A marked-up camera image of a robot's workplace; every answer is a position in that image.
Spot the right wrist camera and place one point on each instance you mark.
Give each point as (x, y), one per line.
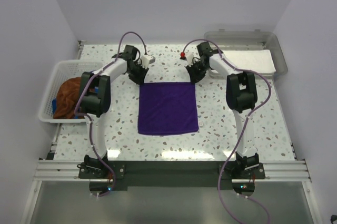
(190, 58)

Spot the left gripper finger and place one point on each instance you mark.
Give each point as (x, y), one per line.
(142, 75)
(135, 79)

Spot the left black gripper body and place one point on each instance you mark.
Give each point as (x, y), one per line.
(138, 69)

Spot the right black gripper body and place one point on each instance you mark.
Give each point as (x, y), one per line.
(197, 68)

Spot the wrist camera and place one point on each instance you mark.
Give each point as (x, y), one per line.
(190, 58)
(146, 60)

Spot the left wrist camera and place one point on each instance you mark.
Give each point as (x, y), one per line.
(146, 60)

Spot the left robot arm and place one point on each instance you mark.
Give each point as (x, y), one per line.
(95, 100)

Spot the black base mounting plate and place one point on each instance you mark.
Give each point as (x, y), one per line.
(121, 175)

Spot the purple towel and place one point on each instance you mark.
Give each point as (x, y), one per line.
(167, 108)

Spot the clear plastic bin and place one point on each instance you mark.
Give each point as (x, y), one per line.
(253, 40)

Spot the aluminium rail frame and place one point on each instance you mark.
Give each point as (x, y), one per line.
(214, 141)

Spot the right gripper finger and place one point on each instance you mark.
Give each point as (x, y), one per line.
(192, 74)
(199, 75)

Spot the white folded towel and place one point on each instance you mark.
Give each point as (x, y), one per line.
(234, 61)

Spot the brown towel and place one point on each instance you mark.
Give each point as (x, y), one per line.
(67, 98)

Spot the white plastic laundry basket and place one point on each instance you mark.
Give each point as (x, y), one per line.
(63, 71)

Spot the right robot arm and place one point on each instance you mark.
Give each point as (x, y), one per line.
(241, 97)

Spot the blue towel in basket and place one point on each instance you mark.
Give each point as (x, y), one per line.
(54, 105)

